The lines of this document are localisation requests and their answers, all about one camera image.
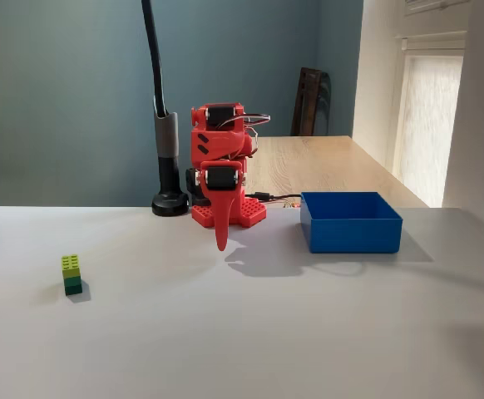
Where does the green lego brick stack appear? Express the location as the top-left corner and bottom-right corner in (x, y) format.
(61, 254), (84, 297)

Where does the blue plastic bin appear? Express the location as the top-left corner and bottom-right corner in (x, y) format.
(299, 190), (404, 254)

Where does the black table clamp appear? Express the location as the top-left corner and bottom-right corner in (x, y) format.
(185, 166), (204, 207)

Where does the black gooseneck stand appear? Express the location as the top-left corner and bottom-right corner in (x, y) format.
(141, 0), (192, 217)

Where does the light wooden table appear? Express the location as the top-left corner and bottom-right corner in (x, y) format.
(244, 135), (430, 209)

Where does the dark wooden chair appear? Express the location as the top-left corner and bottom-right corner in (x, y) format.
(290, 66), (333, 137)

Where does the white window blind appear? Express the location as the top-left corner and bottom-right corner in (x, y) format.
(393, 35), (468, 208)

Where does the black power cable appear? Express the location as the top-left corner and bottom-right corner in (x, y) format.
(244, 190), (304, 204)

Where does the robot servo wire loop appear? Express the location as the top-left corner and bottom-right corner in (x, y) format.
(220, 111), (272, 140)

